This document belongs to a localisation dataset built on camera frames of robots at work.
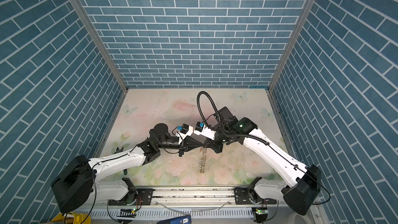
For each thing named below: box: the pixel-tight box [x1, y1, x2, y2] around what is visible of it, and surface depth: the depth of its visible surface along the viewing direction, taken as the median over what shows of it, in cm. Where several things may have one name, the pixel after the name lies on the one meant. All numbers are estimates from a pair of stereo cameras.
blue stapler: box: [156, 214, 192, 224], surface depth 67 cm
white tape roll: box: [288, 212, 311, 224], surface depth 69 cm
